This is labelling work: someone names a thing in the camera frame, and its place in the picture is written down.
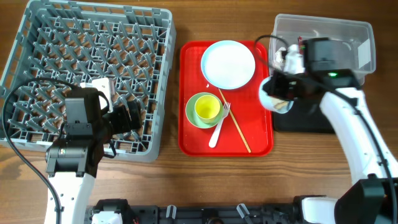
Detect clear plastic bin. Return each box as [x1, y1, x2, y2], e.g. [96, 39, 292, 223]
[272, 14, 376, 84]

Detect white plastic fork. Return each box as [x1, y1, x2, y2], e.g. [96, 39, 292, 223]
[208, 102, 231, 148]

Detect food scraps and rice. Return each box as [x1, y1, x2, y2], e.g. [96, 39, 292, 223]
[271, 97, 289, 110]

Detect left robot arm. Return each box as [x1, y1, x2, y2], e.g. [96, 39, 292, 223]
[45, 88, 142, 223]

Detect black waste tray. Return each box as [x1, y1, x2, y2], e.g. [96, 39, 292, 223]
[272, 100, 335, 134]

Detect yellow cup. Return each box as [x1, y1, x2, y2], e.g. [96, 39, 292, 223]
[195, 93, 221, 123]

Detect red plastic tray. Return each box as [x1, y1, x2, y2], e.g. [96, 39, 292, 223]
[178, 40, 274, 157]

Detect grey dishwasher rack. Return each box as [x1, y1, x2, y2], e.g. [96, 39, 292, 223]
[1, 1, 176, 162]

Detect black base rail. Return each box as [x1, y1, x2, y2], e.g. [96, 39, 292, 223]
[83, 199, 300, 224]

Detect wooden chopstick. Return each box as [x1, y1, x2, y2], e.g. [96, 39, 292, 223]
[218, 88, 252, 153]

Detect green bowl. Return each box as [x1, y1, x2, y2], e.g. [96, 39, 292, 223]
[185, 92, 223, 129]

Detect light blue small bowl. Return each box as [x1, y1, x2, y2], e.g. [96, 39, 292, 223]
[259, 77, 294, 114]

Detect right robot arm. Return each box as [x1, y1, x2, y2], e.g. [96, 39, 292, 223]
[259, 38, 397, 223]

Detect light blue plate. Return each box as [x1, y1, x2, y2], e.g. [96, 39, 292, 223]
[200, 40, 256, 90]

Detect red wrapper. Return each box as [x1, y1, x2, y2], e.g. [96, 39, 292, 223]
[297, 36, 304, 50]

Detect crumpled white wrapper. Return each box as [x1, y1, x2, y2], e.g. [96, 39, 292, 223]
[273, 47, 287, 69]

